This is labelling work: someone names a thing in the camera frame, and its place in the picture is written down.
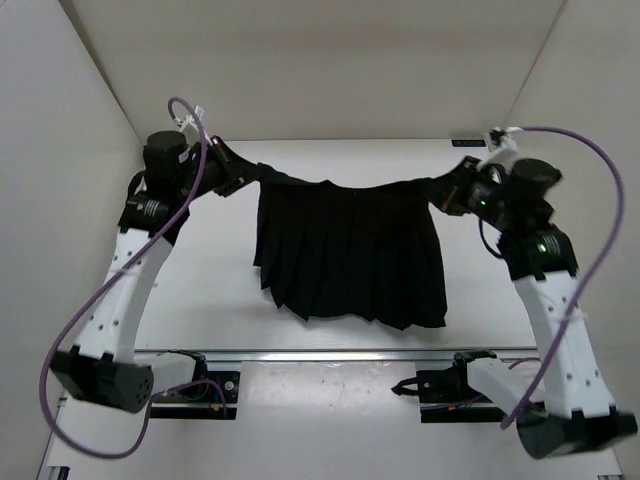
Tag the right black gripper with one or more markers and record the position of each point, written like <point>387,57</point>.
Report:
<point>466,171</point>

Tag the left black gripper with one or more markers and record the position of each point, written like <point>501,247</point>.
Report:
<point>240,169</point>

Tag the black pleated skirt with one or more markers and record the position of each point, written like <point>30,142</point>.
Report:
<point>324,250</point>

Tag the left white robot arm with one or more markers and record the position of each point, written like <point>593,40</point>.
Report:
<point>100,367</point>

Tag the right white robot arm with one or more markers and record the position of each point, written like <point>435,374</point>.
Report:
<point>570,410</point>

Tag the right blue table label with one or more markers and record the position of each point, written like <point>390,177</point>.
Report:
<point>468,143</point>

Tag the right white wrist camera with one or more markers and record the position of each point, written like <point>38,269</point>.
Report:
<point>502,148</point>

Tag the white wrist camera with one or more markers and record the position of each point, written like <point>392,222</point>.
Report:
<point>192,125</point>
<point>502,148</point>

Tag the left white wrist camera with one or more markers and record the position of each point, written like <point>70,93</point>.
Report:
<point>192,125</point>

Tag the front aluminium rail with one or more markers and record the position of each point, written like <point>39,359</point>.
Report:
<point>330,356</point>

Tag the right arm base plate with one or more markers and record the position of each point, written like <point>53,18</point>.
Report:
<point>445,399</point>

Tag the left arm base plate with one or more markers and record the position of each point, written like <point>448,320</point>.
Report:
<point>217,400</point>

